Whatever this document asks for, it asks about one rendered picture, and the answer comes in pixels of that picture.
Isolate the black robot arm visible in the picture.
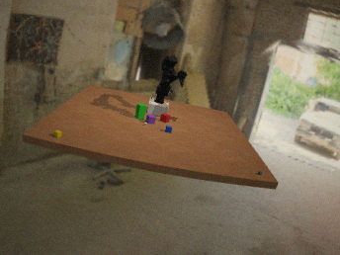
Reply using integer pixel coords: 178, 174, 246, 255
154, 54, 178, 104

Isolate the red block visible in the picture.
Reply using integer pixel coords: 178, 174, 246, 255
160, 113, 170, 123

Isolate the blue block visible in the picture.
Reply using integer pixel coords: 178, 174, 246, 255
165, 126, 172, 133

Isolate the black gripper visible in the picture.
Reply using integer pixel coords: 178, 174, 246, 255
160, 69, 188, 94

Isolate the purple cube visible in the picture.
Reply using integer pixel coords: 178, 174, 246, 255
146, 115, 156, 124

